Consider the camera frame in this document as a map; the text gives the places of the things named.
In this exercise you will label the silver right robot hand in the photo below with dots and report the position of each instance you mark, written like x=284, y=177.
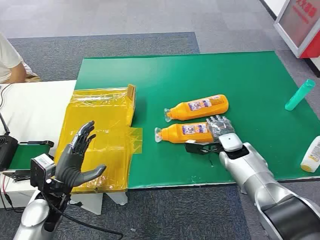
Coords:
x=229, y=142

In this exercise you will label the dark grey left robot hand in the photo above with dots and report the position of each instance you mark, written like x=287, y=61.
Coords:
x=69, y=165

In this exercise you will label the orange bottle with clear cap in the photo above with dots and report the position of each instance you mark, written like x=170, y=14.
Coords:
x=185, y=111
x=175, y=133

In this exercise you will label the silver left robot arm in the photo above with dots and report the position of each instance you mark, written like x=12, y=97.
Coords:
x=32, y=215

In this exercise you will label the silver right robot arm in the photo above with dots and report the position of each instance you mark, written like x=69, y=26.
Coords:
x=252, y=172

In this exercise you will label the teal plastic bottle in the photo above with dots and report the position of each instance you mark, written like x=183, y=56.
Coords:
x=299, y=96

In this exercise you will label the white bottle with yellow cap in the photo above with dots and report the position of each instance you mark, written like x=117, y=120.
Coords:
x=312, y=155

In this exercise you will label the small green belt conveyor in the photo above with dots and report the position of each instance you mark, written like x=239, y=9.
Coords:
x=27, y=155

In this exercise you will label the yellow taped cardboard box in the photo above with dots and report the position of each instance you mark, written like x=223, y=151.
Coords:
x=105, y=112

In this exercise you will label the green mat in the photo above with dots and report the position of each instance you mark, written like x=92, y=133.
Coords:
x=200, y=76

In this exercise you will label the black electronic device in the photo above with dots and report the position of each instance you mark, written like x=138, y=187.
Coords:
x=7, y=150

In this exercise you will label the person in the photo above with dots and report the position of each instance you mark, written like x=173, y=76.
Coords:
x=7, y=59

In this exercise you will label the white and red sign stand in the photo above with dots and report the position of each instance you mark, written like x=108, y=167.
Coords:
x=300, y=23

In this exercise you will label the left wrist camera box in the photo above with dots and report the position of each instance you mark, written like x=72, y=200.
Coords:
x=41, y=169

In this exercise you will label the white plastic bracket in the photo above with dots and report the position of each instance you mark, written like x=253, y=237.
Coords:
x=92, y=202

